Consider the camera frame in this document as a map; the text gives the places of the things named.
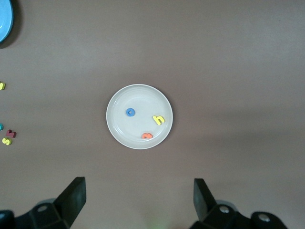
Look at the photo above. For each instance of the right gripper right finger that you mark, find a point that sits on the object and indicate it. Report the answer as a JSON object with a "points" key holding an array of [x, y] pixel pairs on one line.
{"points": [[205, 207]]}

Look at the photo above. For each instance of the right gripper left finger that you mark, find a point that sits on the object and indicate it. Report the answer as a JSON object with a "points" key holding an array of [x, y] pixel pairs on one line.
{"points": [[71, 205]]}

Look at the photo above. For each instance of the yellow letter h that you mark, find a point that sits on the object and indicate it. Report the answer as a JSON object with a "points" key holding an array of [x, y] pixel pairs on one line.
{"points": [[157, 118]]}

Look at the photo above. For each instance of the blue letter o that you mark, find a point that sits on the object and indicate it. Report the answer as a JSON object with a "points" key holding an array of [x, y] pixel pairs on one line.
{"points": [[126, 112]]}

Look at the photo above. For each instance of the yellow letter s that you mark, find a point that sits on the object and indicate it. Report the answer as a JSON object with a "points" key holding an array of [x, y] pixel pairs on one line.
{"points": [[7, 141]]}

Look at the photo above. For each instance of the maroon letter z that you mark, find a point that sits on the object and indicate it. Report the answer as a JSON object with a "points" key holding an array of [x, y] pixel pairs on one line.
{"points": [[10, 133]]}

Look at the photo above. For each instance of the beige plate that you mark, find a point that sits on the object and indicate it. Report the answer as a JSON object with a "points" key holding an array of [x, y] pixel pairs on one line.
{"points": [[138, 100]]}

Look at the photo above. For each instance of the yellow letter u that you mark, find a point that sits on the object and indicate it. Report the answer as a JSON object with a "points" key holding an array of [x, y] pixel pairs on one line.
{"points": [[2, 86]]}

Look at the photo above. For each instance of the brown table cover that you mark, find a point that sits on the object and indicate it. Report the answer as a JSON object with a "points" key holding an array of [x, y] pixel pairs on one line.
{"points": [[214, 59]]}

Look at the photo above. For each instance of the blue plate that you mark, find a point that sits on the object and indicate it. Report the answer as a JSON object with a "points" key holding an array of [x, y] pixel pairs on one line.
{"points": [[4, 21]]}

